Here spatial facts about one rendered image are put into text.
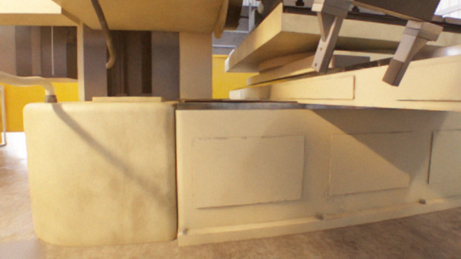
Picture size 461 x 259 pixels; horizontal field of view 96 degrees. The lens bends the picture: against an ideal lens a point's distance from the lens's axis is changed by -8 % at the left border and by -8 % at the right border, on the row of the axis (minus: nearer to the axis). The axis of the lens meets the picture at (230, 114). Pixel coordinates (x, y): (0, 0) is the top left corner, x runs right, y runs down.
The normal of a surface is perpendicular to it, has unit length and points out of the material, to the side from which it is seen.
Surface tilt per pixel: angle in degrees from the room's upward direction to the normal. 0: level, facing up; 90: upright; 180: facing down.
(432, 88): 90
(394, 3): 113
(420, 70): 90
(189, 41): 90
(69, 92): 90
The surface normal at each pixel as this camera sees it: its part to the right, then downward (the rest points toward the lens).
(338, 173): 0.18, 0.07
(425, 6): 0.07, 0.46
